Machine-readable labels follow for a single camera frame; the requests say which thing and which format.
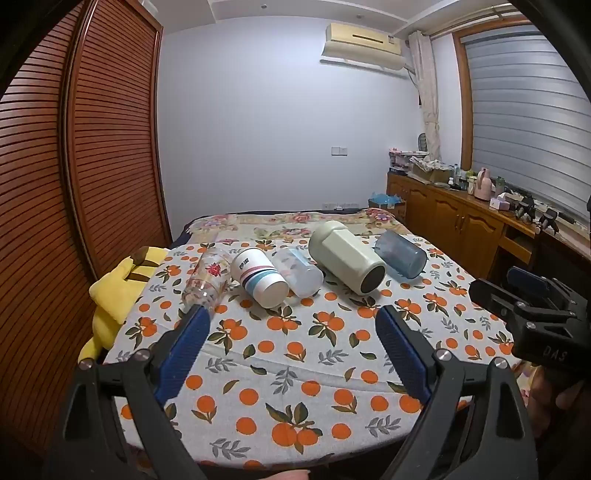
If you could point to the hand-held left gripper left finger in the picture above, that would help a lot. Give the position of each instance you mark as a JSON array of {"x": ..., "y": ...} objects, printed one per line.
[{"x": 184, "y": 350}]

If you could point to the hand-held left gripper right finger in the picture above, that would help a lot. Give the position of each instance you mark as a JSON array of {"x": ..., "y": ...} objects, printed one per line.
[{"x": 401, "y": 350}]

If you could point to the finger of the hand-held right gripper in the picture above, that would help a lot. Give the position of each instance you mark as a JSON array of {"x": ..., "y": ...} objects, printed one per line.
[
  {"x": 528, "y": 278},
  {"x": 491, "y": 297}
]

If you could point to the clear glass cup red print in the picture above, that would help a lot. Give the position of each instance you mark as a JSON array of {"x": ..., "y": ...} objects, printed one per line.
[{"x": 207, "y": 277}]

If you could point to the blue translucent cup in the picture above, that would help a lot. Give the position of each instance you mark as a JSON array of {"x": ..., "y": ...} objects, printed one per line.
[{"x": 401, "y": 254}]

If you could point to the white striped paper cup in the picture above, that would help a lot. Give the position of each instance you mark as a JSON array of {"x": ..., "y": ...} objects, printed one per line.
[{"x": 254, "y": 272}]

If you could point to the pale green insulated cup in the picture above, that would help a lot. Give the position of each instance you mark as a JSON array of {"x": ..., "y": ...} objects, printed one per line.
[{"x": 341, "y": 254}]

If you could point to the clear plastic cup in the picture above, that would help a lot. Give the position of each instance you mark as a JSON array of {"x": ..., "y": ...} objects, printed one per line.
[{"x": 300, "y": 272}]

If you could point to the pink tissue box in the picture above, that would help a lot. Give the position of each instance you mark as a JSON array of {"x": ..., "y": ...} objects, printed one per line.
[{"x": 500, "y": 203}]

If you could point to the yellow plush toy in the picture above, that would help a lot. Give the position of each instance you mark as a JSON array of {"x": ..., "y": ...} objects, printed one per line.
[{"x": 111, "y": 295}]

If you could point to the green bottle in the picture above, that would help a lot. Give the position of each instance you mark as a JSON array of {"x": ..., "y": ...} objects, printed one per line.
[{"x": 500, "y": 185}]

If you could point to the wooden sideboard cabinet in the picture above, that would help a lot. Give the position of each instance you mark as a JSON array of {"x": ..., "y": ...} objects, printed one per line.
[{"x": 443, "y": 212}]

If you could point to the orange fruit printed blanket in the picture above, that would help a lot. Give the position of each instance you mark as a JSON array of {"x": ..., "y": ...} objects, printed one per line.
[{"x": 300, "y": 369}]

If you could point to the pink thermos jug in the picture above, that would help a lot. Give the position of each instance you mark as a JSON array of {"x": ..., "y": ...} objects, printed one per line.
[{"x": 483, "y": 184}]

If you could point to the cardboard box with clutter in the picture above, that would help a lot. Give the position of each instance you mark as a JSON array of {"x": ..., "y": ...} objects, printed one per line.
[{"x": 431, "y": 170}]

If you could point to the blue plastic bag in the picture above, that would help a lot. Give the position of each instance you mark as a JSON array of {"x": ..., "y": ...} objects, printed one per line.
[{"x": 385, "y": 201}]

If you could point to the floral bed sheet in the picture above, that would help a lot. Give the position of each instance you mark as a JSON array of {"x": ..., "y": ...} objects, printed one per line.
[{"x": 277, "y": 226}]

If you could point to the grey window blind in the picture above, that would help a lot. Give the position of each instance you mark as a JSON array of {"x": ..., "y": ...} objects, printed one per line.
[{"x": 526, "y": 115}]

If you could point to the stack of pink boxes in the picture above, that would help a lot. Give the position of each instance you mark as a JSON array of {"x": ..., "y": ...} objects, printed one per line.
[{"x": 399, "y": 161}]

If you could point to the pale patterned curtain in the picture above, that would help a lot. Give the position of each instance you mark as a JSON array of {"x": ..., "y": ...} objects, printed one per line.
[{"x": 427, "y": 92}]

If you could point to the wooden louvered wardrobe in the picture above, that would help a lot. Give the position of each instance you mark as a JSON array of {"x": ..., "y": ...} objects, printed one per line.
[{"x": 106, "y": 138}]

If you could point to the white air conditioner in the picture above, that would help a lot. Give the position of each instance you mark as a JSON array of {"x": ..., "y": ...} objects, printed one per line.
[{"x": 360, "y": 46}]

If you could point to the white wall socket strip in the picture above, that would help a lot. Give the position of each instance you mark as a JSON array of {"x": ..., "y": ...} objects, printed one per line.
[{"x": 341, "y": 205}]

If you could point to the white wall switch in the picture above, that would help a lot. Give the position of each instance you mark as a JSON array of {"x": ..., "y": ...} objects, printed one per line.
[{"x": 339, "y": 150}]

